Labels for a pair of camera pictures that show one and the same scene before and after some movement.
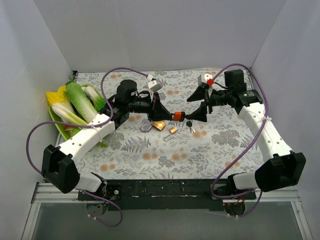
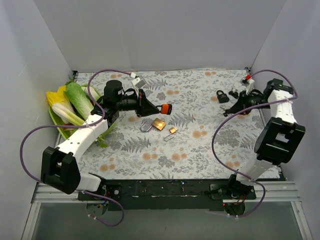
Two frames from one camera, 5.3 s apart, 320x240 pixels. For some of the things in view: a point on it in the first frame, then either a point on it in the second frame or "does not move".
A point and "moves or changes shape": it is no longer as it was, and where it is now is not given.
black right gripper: (208, 99) to (244, 102)
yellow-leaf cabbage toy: (63, 107) does not move
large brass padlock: (158, 124) does not move
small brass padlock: (172, 130) does not move
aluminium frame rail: (41, 194) does not move
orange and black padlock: (179, 116) moves or changes shape
